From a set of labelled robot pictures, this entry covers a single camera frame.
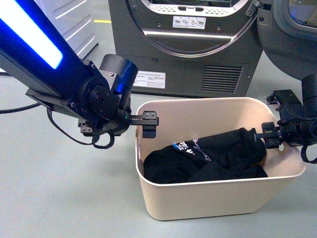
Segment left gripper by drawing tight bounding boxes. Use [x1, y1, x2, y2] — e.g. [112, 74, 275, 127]
[78, 100, 159, 138]

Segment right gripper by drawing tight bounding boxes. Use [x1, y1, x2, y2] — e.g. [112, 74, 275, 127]
[253, 118, 317, 149]

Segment beige plastic laundry hamper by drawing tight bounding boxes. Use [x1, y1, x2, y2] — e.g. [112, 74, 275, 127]
[135, 97, 306, 221]

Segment black printed clothes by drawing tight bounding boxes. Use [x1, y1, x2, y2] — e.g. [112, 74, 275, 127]
[143, 128, 267, 184]

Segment dark grey tumble dryer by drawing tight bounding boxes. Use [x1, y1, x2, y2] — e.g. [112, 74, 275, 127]
[108, 0, 263, 97]

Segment round dryer door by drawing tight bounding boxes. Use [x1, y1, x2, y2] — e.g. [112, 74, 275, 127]
[257, 0, 317, 80]

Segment white washing machine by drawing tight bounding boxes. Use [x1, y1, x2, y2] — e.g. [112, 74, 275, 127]
[42, 0, 98, 59]

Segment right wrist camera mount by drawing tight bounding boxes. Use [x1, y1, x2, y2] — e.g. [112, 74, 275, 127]
[265, 89, 304, 118]

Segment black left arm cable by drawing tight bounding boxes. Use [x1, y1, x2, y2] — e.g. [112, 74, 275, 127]
[0, 103, 116, 149]

